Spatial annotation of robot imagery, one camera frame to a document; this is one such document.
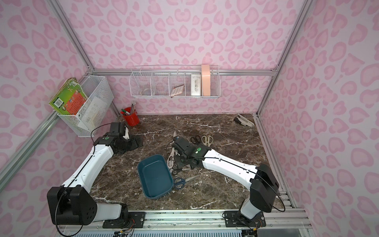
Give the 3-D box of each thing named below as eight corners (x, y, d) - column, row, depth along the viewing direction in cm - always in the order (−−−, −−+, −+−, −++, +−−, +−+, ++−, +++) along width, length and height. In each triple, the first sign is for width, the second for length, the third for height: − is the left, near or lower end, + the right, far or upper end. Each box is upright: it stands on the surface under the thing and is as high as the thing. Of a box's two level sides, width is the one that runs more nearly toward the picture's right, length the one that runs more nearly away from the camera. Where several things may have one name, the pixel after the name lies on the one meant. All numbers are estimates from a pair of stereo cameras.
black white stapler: (233, 119, 119) (233, 117, 117) (237, 115, 122) (238, 113, 120) (249, 129, 112) (250, 127, 110) (253, 125, 115) (254, 123, 113)
